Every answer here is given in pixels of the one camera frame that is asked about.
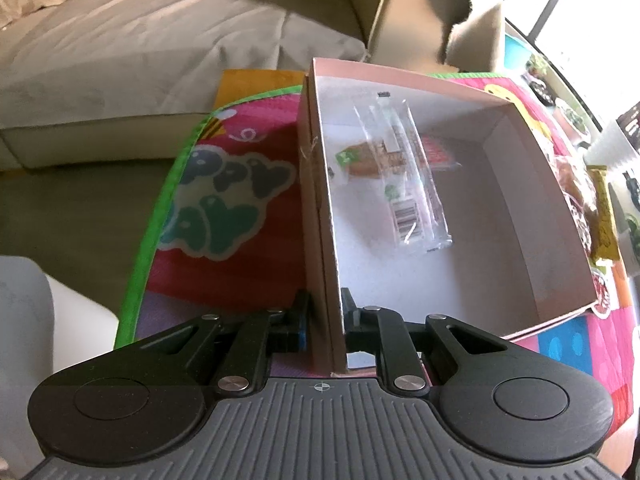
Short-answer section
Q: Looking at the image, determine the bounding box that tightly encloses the clear bread packet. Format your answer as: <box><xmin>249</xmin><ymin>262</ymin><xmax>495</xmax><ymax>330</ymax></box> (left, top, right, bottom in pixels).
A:
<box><xmin>351</xmin><ymin>91</ymin><xmax>454</xmax><ymax>255</ymax></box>

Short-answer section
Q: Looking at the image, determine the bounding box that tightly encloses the clear wrapped pastry packet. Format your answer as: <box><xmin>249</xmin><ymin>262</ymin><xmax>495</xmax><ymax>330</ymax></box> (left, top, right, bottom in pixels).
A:
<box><xmin>549</xmin><ymin>154</ymin><xmax>600</xmax><ymax>233</ymax></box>

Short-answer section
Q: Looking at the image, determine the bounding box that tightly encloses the grey sofa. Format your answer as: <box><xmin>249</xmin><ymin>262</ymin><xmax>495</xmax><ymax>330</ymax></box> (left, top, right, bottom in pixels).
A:
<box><xmin>0</xmin><ymin>0</ymin><xmax>370</xmax><ymax>171</ymax></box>

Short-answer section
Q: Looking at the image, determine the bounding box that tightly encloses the white plastic stool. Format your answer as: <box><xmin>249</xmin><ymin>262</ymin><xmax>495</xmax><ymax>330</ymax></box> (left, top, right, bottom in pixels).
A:
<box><xmin>0</xmin><ymin>255</ymin><xmax>121</xmax><ymax>480</ymax></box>

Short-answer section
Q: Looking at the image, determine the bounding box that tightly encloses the yellow cheese snack packet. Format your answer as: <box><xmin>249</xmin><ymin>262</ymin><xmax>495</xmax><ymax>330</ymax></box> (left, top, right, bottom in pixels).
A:
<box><xmin>587</xmin><ymin>165</ymin><xmax>622</xmax><ymax>264</ymax></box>

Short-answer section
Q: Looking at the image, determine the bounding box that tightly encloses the white container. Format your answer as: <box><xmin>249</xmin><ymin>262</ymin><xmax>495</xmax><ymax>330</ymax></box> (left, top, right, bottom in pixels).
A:
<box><xmin>582</xmin><ymin>120</ymin><xmax>640</xmax><ymax>173</ymax></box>

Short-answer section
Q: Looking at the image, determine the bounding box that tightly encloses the colourful printed play mat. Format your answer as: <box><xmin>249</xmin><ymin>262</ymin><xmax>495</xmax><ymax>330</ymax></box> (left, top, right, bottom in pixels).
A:
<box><xmin>114</xmin><ymin>67</ymin><xmax>640</xmax><ymax>433</ymax></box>

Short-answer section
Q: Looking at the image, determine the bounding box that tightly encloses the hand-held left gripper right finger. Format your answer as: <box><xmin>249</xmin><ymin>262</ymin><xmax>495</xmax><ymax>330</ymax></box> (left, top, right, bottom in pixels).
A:
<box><xmin>340</xmin><ymin>287</ymin><xmax>512</xmax><ymax>394</ymax></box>

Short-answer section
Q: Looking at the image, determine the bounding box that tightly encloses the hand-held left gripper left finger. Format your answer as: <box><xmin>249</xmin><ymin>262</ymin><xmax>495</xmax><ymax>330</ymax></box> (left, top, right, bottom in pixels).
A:
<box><xmin>125</xmin><ymin>291</ymin><xmax>312</xmax><ymax>396</ymax></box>

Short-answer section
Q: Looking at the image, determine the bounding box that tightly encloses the teal container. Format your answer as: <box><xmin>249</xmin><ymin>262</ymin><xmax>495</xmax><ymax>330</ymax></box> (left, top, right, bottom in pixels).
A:
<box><xmin>504</xmin><ymin>34</ymin><xmax>527</xmax><ymax>75</ymax></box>

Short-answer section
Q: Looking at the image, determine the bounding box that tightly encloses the small potted plant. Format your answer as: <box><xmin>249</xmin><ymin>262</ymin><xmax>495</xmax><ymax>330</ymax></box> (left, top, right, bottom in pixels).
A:
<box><xmin>555</xmin><ymin>99</ymin><xmax>592</xmax><ymax>146</ymax></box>
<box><xmin>524</xmin><ymin>52</ymin><xmax>555</xmax><ymax>107</ymax></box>

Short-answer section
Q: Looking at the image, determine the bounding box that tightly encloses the pink cardboard box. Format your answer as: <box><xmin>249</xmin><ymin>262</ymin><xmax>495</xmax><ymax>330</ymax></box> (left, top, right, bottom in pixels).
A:
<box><xmin>296</xmin><ymin>57</ymin><xmax>601</xmax><ymax>378</ymax></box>

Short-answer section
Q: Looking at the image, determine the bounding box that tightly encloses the brown cardboard box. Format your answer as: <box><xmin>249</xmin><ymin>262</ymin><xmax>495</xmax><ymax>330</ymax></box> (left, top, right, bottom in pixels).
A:
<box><xmin>367</xmin><ymin>0</ymin><xmax>507</xmax><ymax>74</ymax></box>

